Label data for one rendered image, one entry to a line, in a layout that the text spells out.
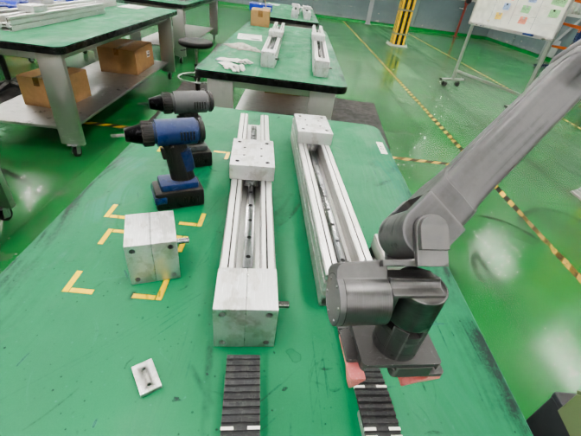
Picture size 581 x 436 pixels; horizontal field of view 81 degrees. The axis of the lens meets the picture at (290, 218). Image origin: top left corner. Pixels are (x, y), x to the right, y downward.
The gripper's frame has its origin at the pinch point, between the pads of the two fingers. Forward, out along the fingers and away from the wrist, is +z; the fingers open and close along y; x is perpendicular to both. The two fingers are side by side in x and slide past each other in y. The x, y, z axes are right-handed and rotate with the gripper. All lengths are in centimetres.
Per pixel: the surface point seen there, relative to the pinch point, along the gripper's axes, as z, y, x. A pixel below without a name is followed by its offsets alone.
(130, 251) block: -1.8, 39.4, -23.9
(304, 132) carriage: -6, 2, -75
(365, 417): 2.5, 2.1, 4.0
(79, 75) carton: 43, 157, -287
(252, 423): 2.7, 17.4, 4.0
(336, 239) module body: 0.1, -0.7, -31.6
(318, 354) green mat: 5.8, 6.2, -7.8
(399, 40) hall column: 66, -378, -961
